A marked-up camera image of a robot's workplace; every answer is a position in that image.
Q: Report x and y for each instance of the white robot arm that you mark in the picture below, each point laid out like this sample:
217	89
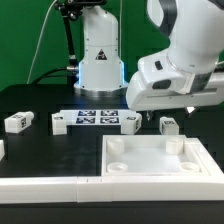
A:
195	29

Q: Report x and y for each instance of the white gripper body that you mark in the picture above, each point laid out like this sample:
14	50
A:
157	86

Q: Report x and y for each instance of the white L-shaped fence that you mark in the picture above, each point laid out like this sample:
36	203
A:
115	188

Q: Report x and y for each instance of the white marker base plate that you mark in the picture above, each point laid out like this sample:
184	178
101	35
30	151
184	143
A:
96	117

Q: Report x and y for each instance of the white square table top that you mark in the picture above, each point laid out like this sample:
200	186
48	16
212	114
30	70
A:
151	155

